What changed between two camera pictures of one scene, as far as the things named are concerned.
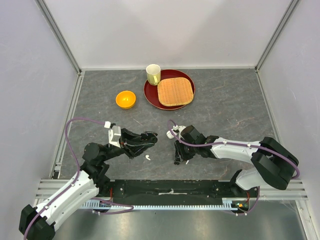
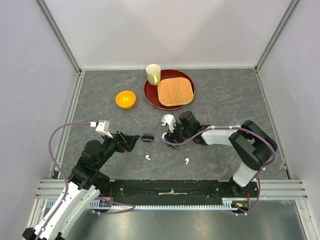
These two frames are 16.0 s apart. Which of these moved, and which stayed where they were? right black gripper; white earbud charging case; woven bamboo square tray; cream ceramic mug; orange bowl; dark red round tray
Moved: right black gripper; white earbud charging case
Stayed: cream ceramic mug; orange bowl; woven bamboo square tray; dark red round tray
